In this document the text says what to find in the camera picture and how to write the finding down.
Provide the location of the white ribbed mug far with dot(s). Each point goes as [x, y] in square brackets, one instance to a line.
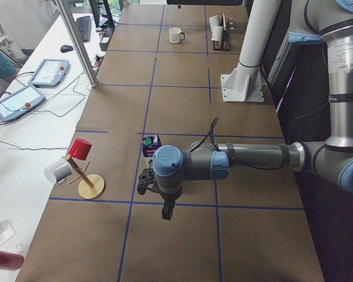
[214, 21]

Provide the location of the black keyboard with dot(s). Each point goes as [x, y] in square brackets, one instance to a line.
[83, 25]

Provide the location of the teach pendant near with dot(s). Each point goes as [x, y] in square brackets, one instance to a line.
[21, 102]

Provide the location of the blue milk carton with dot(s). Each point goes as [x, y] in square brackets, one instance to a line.
[149, 144]

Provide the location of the white cup on tree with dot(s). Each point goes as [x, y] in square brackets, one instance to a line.
[58, 171]

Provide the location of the wooden mug tree stand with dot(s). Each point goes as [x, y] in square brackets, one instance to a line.
[90, 186]

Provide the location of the white ribbed mug near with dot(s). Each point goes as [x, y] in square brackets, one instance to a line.
[217, 32]

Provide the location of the white smiley mug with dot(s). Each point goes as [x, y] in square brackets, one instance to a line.
[176, 35]

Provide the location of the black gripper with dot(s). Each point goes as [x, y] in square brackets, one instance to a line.
[168, 200]

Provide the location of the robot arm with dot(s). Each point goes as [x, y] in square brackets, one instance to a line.
[330, 22]

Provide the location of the black wire mug rack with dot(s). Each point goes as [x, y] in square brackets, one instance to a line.
[224, 45]

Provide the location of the red cup on tree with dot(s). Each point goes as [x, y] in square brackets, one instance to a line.
[80, 149]

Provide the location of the white ribbed mug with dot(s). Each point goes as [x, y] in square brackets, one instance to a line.
[217, 32]
[214, 21]

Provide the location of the teach pendant far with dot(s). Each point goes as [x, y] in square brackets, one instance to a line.
[50, 73]

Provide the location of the red bottle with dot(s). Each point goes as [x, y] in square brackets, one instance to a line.
[10, 261]

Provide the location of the teach pendant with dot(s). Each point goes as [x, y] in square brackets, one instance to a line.
[21, 102]
[50, 73]

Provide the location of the black computer mouse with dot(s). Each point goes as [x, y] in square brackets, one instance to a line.
[66, 48]

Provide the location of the aluminium frame post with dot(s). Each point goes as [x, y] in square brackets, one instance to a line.
[72, 29]

